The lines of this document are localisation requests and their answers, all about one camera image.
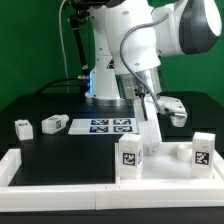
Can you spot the white sheet with tags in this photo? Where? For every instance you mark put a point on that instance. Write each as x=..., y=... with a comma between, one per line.
x=103, y=126

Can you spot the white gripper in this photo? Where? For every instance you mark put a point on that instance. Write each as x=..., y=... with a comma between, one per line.
x=148, y=126

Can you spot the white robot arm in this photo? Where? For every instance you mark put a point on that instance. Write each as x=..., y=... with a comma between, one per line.
x=130, y=38

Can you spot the white U-shaped fence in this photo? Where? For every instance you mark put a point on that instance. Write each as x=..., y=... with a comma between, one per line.
x=90, y=197

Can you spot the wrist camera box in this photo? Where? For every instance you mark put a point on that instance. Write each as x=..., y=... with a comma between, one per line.
x=176, y=108

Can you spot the white square table top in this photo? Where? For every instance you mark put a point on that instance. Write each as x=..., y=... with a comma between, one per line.
x=166, y=172

